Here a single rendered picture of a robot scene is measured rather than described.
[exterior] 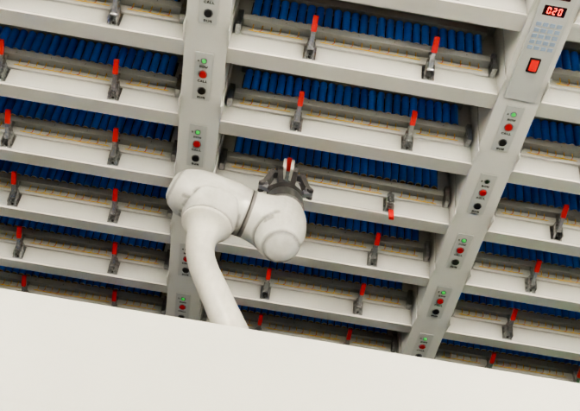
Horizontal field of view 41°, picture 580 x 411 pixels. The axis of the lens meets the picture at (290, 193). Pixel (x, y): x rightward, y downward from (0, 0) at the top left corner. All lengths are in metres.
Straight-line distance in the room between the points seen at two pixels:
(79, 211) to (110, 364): 1.65
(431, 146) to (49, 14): 0.92
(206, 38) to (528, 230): 0.94
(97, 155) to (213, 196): 0.55
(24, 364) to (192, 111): 1.37
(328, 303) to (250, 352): 1.72
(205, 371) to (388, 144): 1.40
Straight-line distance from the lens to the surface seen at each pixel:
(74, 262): 2.25
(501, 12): 1.67
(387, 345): 2.39
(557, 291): 2.21
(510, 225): 2.03
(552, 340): 2.36
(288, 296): 2.19
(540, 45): 1.71
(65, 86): 1.89
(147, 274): 2.21
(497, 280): 2.16
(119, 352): 0.48
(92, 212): 2.11
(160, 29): 1.74
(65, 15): 1.78
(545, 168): 1.93
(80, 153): 1.99
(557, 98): 1.82
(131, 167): 1.96
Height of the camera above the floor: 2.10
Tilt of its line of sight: 38 degrees down
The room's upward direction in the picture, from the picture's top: 11 degrees clockwise
